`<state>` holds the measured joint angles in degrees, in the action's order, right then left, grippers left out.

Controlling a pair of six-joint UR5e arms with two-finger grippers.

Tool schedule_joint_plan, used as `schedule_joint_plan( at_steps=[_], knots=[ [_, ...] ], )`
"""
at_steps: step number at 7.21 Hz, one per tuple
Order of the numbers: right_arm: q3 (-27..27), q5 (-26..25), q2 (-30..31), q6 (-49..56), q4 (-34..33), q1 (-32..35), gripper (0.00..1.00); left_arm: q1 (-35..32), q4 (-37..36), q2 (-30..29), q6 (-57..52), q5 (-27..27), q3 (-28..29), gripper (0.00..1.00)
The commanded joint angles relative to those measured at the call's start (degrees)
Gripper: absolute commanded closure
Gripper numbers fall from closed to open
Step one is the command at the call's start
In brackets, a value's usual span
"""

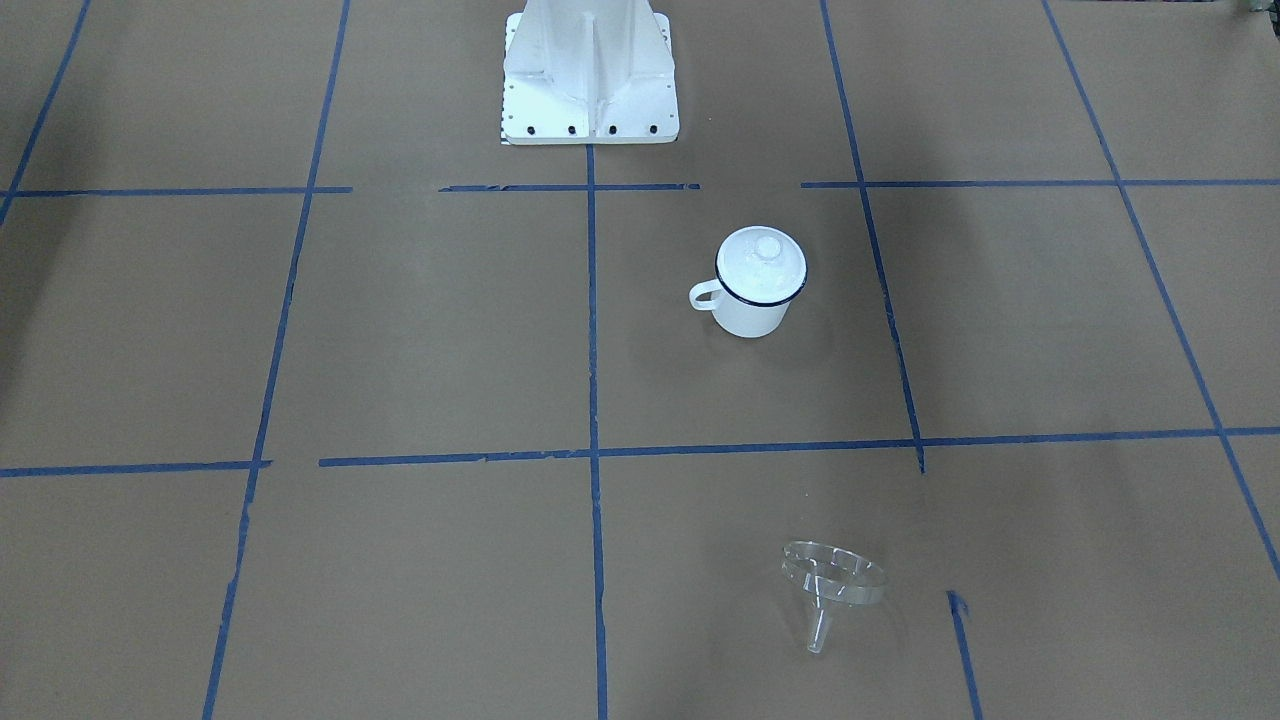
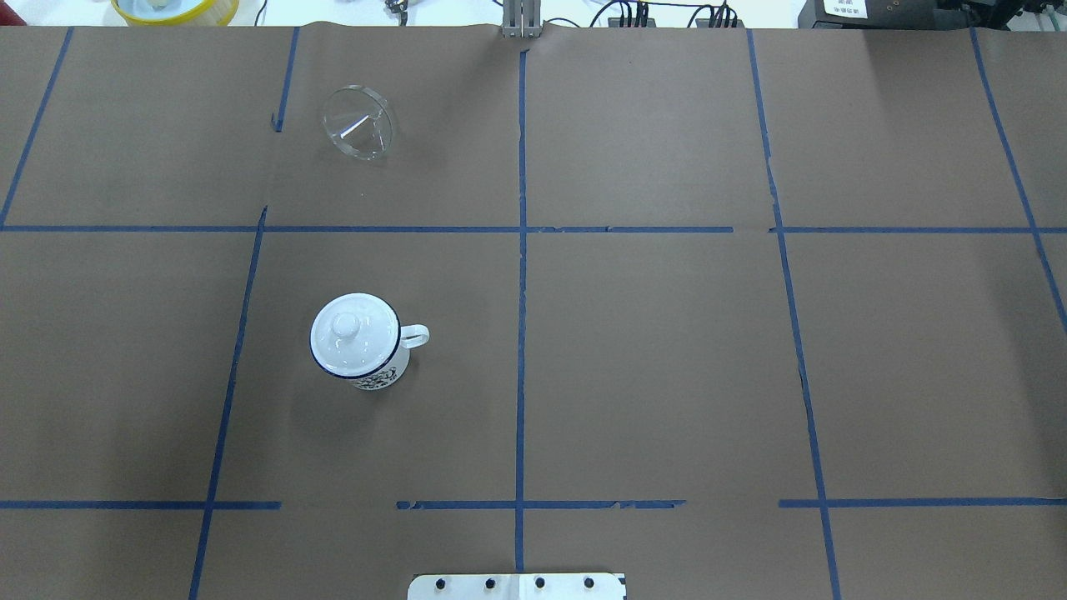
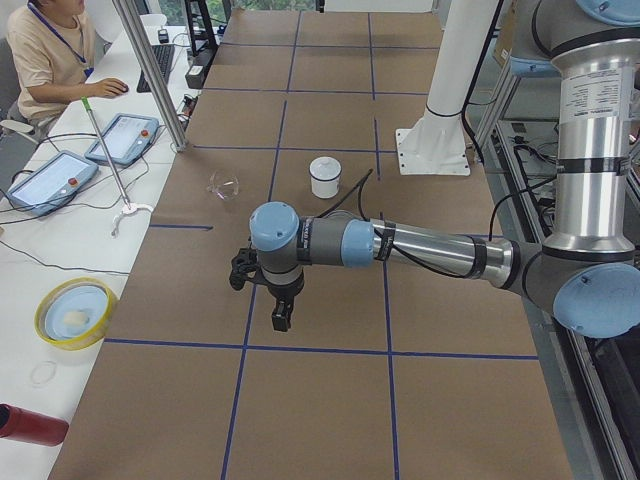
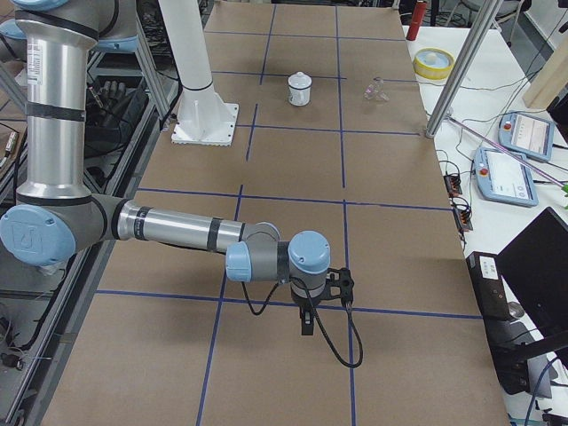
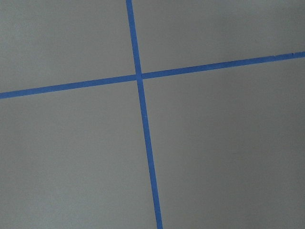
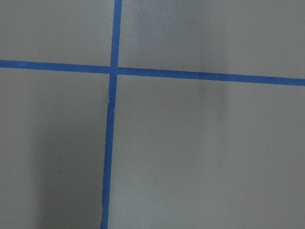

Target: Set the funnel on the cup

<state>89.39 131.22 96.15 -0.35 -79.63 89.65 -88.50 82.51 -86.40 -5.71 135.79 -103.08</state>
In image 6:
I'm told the blue tape strip lengthwise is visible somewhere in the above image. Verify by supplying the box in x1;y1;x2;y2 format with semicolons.
100;0;122;229

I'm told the blue tape strip crosswise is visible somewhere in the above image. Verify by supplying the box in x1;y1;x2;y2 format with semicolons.
0;60;305;86

